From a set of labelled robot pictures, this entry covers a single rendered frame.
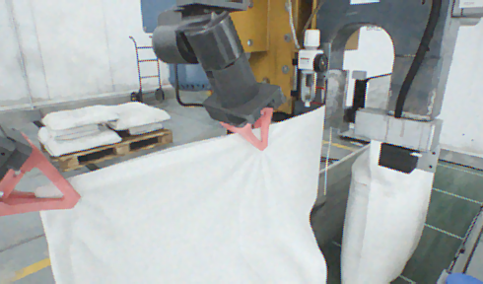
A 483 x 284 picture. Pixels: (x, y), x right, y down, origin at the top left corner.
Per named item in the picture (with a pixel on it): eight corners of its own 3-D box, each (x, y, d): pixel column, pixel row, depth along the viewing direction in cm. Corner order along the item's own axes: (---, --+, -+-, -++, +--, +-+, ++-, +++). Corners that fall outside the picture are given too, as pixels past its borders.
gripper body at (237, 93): (236, 88, 47) (216, 44, 43) (286, 98, 40) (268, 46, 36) (206, 113, 45) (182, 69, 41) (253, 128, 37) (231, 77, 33)
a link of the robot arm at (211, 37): (201, 24, 31) (235, -1, 34) (165, 29, 36) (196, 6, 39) (228, 80, 35) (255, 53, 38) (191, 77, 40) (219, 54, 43)
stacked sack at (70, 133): (54, 144, 282) (50, 128, 277) (44, 128, 331) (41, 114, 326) (101, 135, 307) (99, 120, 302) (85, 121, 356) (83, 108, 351)
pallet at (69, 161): (62, 172, 283) (59, 158, 278) (40, 150, 338) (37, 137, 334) (172, 142, 362) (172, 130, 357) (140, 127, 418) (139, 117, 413)
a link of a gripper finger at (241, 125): (256, 127, 52) (236, 81, 46) (289, 137, 47) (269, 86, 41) (229, 154, 49) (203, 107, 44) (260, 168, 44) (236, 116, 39)
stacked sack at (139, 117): (116, 133, 311) (115, 120, 307) (102, 124, 342) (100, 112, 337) (173, 121, 353) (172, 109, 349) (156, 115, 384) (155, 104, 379)
